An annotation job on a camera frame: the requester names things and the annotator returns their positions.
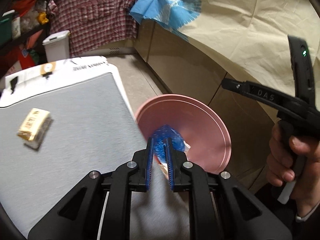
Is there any blue plastic bag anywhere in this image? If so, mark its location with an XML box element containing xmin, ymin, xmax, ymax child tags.
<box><xmin>152</xmin><ymin>124</ymin><xmax>186</xmax><ymax>164</ymax></box>

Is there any pink plastic trash bin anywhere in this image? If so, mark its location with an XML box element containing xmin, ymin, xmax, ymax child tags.
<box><xmin>135</xmin><ymin>94</ymin><xmax>232</xmax><ymax>174</ymax></box>

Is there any white lidded trash can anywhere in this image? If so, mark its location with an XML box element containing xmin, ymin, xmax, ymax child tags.
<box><xmin>42</xmin><ymin>30</ymin><xmax>71</xmax><ymax>62</ymax></box>

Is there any right human hand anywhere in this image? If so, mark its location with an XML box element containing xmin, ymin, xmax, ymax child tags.
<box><xmin>265</xmin><ymin>123</ymin><xmax>320</xmax><ymax>218</ymax></box>

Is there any grey table mat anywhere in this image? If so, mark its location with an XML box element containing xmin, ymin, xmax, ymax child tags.
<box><xmin>0</xmin><ymin>72</ymin><xmax>190</xmax><ymax>240</ymax></box>

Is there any white sleeve cuff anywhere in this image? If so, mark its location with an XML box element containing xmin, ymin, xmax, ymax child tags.
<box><xmin>295</xmin><ymin>199</ymin><xmax>320</xmax><ymax>222</ymax></box>

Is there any cream cloth cover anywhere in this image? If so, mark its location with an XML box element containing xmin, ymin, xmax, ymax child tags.
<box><xmin>175</xmin><ymin>0</ymin><xmax>320</xmax><ymax>120</ymax></box>

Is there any gold foil snack packet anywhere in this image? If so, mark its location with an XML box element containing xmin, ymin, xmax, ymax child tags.
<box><xmin>17</xmin><ymin>108</ymin><xmax>52</xmax><ymax>150</ymax></box>

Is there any white printed board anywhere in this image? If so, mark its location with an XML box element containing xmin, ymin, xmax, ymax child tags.
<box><xmin>1</xmin><ymin>56</ymin><xmax>134</xmax><ymax>124</ymax></box>

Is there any red plaid cloth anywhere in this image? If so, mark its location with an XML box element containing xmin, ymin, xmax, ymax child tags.
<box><xmin>48</xmin><ymin>0</ymin><xmax>138</xmax><ymax>57</ymax></box>

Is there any blue fan-print cloth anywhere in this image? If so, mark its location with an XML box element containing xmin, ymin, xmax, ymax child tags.
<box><xmin>130</xmin><ymin>0</ymin><xmax>202</xmax><ymax>41</ymax></box>

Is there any yellow toy on shelf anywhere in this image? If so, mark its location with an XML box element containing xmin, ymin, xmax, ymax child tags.
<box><xmin>37</xmin><ymin>12</ymin><xmax>49</xmax><ymax>25</ymax></box>

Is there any green storage box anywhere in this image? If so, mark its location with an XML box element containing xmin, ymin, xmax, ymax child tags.
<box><xmin>0</xmin><ymin>10</ymin><xmax>15</xmax><ymax>45</ymax></box>

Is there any black storage shelf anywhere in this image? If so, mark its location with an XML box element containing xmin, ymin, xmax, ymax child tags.
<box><xmin>1</xmin><ymin>0</ymin><xmax>50</xmax><ymax>77</ymax></box>

